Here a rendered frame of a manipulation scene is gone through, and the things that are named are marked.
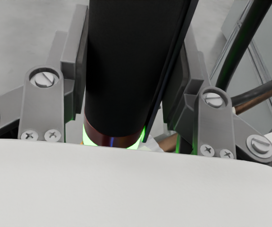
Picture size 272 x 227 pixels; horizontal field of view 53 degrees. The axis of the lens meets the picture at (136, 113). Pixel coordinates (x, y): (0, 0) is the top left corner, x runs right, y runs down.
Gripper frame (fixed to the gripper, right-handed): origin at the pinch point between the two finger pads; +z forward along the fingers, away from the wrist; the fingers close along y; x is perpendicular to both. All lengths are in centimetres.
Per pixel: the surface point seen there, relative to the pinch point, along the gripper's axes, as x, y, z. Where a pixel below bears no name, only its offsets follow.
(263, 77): -66, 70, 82
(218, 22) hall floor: -165, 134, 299
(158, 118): -50, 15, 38
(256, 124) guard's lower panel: -81, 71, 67
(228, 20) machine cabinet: -143, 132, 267
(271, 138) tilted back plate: -36, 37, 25
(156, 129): -50, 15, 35
